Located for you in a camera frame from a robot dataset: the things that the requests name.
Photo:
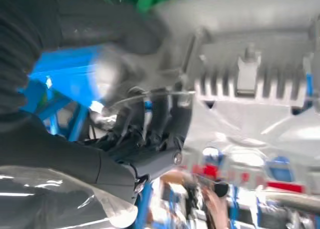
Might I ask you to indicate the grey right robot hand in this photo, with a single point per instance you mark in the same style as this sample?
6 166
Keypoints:
62 161

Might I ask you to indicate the person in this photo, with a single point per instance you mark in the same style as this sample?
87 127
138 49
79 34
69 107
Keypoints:
217 207

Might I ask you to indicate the red barrier belt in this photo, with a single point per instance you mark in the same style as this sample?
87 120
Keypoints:
284 187

